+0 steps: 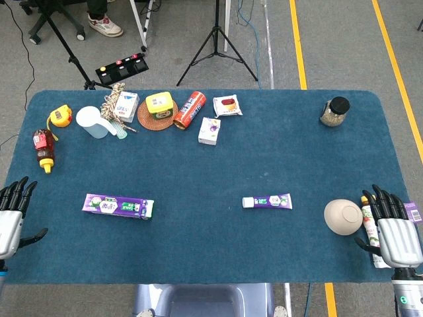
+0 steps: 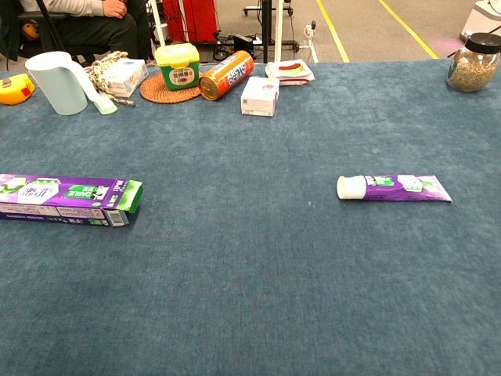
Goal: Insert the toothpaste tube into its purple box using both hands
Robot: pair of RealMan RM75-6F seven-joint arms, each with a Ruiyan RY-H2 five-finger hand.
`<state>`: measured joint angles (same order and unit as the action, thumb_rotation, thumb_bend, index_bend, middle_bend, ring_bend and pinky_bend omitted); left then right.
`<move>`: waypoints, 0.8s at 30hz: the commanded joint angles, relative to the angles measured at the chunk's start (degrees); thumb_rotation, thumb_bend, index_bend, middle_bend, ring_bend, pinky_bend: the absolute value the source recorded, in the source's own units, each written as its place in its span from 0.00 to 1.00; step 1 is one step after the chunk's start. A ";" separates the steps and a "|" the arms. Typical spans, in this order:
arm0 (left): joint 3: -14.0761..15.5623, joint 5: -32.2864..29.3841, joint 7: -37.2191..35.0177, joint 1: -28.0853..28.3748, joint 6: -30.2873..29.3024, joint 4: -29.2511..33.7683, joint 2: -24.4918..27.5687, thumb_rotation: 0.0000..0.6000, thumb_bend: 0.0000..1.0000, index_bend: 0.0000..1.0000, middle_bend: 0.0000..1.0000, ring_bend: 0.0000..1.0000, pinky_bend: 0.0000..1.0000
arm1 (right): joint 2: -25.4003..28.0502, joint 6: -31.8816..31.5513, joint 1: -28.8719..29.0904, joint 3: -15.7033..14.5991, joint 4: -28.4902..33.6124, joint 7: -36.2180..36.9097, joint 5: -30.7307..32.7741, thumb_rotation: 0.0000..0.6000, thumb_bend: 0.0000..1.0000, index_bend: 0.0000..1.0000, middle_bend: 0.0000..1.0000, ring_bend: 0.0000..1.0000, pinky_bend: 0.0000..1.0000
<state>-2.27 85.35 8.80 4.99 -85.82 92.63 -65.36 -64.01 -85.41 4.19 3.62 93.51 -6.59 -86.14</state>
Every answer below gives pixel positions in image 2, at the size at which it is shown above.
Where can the purple toothpaste tube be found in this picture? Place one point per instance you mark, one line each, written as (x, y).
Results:
(391, 189)

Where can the purple toothpaste carton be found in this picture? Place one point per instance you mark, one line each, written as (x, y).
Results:
(58, 196)

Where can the small white cardboard box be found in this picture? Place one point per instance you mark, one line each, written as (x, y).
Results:
(258, 98)

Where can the blue table cloth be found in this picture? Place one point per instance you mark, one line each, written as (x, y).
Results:
(250, 254)

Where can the orange drink can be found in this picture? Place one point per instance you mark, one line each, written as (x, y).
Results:
(229, 74)

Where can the white snack packet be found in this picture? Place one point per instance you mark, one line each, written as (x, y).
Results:
(291, 70)

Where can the woven round coaster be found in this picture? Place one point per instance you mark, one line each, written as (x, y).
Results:
(154, 94)

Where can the yellow green lidded container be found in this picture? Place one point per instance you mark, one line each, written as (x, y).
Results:
(178, 62)

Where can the black power adapter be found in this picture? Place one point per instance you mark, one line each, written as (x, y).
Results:
(243, 40)

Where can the black tripod with straight pole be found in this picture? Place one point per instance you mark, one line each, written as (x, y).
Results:
(267, 31)

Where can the white tissue packet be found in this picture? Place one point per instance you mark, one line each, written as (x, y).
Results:
(127, 76)

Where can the light green brush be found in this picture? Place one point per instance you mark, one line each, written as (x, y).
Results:
(105, 105)

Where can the white power strip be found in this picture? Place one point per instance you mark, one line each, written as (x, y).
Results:
(308, 30)

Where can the red cabinet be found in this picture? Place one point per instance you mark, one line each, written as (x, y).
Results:
(192, 19)

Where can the white plastic pitcher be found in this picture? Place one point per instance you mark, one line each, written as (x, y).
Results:
(58, 86)

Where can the seated person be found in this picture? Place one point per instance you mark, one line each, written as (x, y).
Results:
(98, 33)

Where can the glass jar black lid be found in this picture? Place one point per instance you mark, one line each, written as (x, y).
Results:
(471, 70)

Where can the yellow tape measure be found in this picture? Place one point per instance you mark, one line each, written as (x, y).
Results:
(13, 92)

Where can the black tripod with slanted pole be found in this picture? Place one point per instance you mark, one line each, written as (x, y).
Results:
(47, 19)

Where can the white machine housing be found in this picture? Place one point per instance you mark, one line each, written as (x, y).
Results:
(483, 19)

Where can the white upright post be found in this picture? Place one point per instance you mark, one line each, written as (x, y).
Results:
(278, 31)

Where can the white frame leg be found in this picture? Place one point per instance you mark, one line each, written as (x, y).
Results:
(157, 23)

